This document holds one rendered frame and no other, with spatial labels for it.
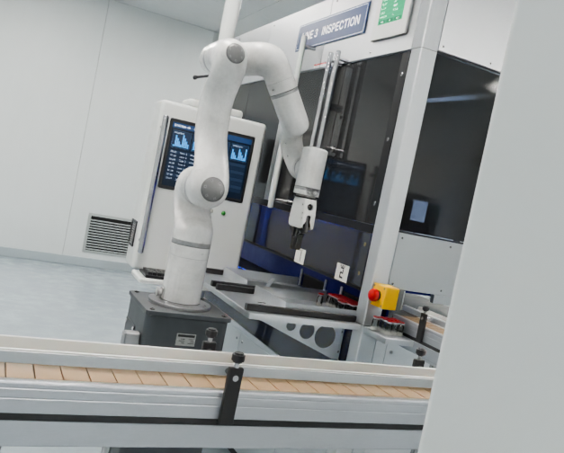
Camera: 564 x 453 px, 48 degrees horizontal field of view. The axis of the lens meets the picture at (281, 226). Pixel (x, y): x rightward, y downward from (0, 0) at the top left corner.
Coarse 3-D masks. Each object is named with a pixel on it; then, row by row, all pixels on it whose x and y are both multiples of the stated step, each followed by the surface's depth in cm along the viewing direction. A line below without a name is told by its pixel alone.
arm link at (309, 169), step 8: (304, 152) 202; (312, 152) 200; (320, 152) 200; (304, 160) 201; (312, 160) 200; (320, 160) 201; (296, 168) 206; (304, 168) 201; (312, 168) 200; (320, 168) 201; (304, 176) 201; (312, 176) 200; (320, 176) 202; (296, 184) 203; (304, 184) 201; (312, 184) 201; (320, 184) 203
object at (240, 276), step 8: (224, 272) 253; (232, 272) 245; (240, 272) 257; (248, 272) 259; (256, 272) 260; (264, 272) 262; (232, 280) 244; (240, 280) 237; (248, 280) 231; (256, 280) 257; (264, 280) 261; (280, 280) 265; (288, 280) 267; (296, 280) 268; (280, 288) 237; (288, 288) 238; (296, 288) 240; (304, 288) 241
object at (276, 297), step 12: (264, 288) 225; (276, 288) 227; (264, 300) 215; (276, 300) 206; (288, 300) 224; (300, 300) 230; (312, 300) 234; (324, 300) 236; (336, 312) 208; (348, 312) 210
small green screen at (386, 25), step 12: (384, 0) 223; (396, 0) 217; (408, 0) 210; (384, 12) 222; (396, 12) 215; (408, 12) 209; (384, 24) 221; (396, 24) 214; (372, 36) 227; (384, 36) 220
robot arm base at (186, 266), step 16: (176, 256) 186; (192, 256) 185; (208, 256) 190; (176, 272) 186; (192, 272) 186; (160, 288) 189; (176, 288) 186; (192, 288) 187; (160, 304) 183; (176, 304) 186; (192, 304) 188; (208, 304) 195
